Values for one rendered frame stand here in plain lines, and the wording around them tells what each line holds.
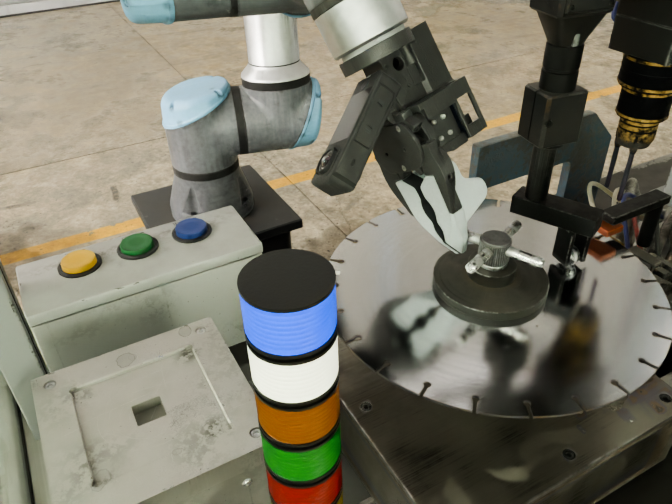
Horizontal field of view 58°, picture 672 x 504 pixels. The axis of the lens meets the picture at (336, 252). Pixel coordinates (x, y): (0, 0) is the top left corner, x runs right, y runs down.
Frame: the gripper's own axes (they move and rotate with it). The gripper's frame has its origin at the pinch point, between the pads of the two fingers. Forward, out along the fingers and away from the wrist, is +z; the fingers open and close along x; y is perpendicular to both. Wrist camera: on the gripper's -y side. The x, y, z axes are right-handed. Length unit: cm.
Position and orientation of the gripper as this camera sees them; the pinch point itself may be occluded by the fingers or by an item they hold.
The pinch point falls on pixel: (451, 245)
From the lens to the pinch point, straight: 60.0
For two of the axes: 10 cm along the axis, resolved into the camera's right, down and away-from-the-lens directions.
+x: -4.6, -0.1, 8.9
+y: 7.5, -5.4, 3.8
